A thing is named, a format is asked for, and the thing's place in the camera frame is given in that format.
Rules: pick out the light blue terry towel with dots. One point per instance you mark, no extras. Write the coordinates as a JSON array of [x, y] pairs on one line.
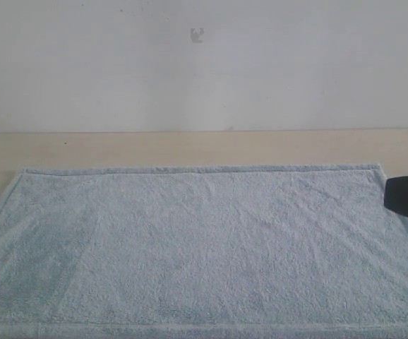
[[202, 252]]

